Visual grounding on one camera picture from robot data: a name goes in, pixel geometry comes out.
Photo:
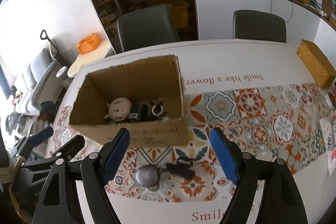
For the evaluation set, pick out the woven wicker box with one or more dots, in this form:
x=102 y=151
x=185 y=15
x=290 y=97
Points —
x=317 y=63

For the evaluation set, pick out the orange plastic crate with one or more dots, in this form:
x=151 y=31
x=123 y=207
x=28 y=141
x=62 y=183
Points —
x=88 y=43

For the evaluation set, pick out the dark dining chair right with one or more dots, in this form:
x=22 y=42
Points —
x=257 y=25

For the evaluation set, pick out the black flashlight with strap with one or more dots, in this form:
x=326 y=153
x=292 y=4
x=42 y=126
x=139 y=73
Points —
x=181 y=168

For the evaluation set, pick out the dark grey Sika case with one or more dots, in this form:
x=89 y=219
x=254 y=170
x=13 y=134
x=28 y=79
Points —
x=148 y=177

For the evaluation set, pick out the black power adapter with cable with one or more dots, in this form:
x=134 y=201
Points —
x=150 y=112

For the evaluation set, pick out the beige round hand warmer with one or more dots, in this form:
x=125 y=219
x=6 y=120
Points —
x=118 y=109

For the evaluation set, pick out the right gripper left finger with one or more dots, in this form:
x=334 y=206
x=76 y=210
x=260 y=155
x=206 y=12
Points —
x=59 y=200

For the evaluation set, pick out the cream round side table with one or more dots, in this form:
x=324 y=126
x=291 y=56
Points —
x=103 y=50

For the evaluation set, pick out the dark dining chair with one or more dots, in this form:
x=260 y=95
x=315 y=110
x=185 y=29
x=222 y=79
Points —
x=257 y=25
x=146 y=27

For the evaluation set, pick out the grey sofa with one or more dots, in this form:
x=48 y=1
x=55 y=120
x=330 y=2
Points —
x=38 y=83

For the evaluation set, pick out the dark dining chair left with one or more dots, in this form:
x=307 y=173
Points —
x=146 y=27

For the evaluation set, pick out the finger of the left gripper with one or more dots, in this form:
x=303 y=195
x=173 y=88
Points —
x=25 y=146
x=67 y=152

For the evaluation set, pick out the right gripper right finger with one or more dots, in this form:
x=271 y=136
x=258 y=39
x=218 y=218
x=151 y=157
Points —
x=281 y=201

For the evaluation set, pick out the brown cardboard box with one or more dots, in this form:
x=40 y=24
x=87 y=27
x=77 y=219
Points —
x=153 y=79

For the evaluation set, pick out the black handled cart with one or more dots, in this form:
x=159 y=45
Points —
x=56 y=53

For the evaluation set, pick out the patterned tablecloth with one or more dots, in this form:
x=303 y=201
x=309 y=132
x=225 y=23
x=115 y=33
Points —
x=263 y=98

